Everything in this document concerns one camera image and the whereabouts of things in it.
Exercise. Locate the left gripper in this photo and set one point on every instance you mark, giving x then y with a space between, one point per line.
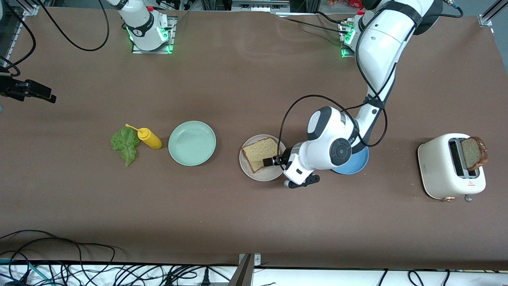
282 160

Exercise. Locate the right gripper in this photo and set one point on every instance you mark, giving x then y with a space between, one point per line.
12 88

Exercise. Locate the brown bread slice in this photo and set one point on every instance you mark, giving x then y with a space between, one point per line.
256 153
472 153

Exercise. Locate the beige plate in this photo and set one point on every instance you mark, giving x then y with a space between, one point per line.
254 174

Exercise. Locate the green lettuce leaf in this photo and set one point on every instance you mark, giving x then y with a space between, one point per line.
126 145

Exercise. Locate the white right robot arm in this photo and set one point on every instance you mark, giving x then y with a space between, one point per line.
145 29

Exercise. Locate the blue plate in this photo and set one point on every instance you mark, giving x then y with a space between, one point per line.
353 165

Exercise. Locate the mint green plate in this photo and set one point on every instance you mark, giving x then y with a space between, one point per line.
192 143

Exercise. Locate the yellow mustard squeeze bottle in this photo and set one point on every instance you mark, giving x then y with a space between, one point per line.
151 139

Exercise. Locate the white ledge board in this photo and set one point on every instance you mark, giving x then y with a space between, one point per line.
317 278

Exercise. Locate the black power plug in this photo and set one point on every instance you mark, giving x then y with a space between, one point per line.
205 278

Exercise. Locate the silver metal device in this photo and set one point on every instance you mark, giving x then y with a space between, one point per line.
260 6

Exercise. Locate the white toaster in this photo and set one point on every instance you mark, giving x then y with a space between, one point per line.
436 171

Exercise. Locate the red snack packets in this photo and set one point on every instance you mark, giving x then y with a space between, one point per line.
345 3

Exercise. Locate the aluminium frame profile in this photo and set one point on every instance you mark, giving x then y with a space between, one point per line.
29 8
487 18

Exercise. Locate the aluminium bracket profile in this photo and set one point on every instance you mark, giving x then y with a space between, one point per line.
246 270

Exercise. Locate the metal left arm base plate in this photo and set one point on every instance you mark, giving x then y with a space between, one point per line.
346 53

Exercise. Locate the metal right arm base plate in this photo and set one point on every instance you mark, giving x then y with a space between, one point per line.
172 35

